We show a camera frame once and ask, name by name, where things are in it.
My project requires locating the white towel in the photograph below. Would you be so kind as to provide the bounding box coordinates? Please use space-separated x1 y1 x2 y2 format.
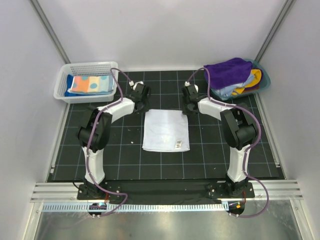
142 109 190 153

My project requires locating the light blue cartoon towel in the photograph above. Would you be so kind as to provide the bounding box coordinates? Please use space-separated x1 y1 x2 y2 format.
70 75 115 95

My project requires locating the blue microfiber towel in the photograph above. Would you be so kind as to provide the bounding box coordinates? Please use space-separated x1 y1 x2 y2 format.
64 74 77 97

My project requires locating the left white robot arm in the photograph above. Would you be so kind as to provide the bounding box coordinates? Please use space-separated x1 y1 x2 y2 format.
76 82 151 200

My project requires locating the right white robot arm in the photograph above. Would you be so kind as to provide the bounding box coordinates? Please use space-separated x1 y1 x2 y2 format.
182 81 261 198

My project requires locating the pale blue towel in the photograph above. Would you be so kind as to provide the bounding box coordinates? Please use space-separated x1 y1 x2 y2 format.
214 73 254 97

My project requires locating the purple towel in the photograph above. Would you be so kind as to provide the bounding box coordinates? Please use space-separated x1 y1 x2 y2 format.
203 57 253 90

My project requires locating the white perforated plastic basket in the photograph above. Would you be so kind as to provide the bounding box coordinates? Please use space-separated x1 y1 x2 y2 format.
53 61 118 104

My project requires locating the yellow towel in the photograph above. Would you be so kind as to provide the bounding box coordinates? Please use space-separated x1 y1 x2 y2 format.
231 68 263 96

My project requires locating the blue towel container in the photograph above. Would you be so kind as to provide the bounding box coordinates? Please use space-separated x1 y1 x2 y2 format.
204 58 271 101

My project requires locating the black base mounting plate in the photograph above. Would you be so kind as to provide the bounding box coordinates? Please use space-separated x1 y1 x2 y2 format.
76 179 255 204

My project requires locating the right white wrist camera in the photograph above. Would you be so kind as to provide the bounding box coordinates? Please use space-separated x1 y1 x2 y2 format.
184 81 199 93

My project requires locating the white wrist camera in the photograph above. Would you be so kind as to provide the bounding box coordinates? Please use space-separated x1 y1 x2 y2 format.
129 80 144 91
184 81 199 93

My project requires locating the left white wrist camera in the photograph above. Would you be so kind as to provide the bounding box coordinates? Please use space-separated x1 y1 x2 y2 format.
129 80 144 91

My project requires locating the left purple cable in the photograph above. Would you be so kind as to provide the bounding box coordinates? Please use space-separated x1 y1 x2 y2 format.
84 67 135 217

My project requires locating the aluminium frame rail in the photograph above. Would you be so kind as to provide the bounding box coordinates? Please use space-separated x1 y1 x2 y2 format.
30 179 303 203

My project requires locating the white slotted cable duct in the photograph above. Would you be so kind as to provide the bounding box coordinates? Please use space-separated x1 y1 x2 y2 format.
42 201 229 213

